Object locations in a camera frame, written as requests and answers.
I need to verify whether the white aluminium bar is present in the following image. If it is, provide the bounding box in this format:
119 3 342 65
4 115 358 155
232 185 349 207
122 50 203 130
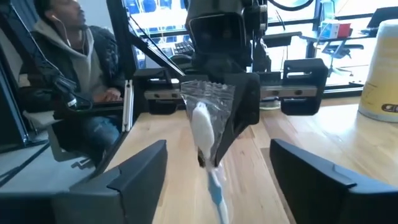
121 79 135 133

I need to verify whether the black office chair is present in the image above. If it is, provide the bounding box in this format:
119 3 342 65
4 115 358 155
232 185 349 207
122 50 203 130
320 42 365 78

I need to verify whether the black aluminium table frame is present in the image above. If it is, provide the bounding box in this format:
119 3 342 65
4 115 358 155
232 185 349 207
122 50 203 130
0 0 187 187

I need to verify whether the blue white toothbrush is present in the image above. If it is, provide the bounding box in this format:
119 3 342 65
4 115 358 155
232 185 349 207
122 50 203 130
180 80 236 224

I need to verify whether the red white box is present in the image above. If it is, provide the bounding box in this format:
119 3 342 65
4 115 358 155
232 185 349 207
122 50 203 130
320 19 352 40

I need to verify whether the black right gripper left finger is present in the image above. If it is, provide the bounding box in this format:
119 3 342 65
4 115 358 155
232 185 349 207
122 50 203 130
0 139 169 224

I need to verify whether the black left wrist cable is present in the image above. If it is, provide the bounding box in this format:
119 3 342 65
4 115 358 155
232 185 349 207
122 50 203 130
267 0 315 12

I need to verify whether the black keyboard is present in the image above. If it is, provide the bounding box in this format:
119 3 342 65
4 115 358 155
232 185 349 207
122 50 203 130
173 41 196 57

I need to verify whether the person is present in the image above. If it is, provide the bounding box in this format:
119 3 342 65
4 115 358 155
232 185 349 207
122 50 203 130
17 0 127 159

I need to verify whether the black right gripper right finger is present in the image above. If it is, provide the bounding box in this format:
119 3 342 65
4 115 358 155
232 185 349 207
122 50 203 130
269 138 398 224

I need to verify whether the yellow wipes canister white lid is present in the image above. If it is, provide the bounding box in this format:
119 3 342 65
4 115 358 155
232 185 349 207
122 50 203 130
357 18 398 123

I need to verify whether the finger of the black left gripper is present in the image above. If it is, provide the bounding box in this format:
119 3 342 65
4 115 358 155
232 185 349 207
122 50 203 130
196 148 208 168
214 73 261 168

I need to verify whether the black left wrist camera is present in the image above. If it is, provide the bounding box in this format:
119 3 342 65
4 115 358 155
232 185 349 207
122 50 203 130
185 9 249 56

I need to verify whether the black laptop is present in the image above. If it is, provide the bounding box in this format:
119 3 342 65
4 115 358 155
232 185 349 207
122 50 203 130
362 6 398 35

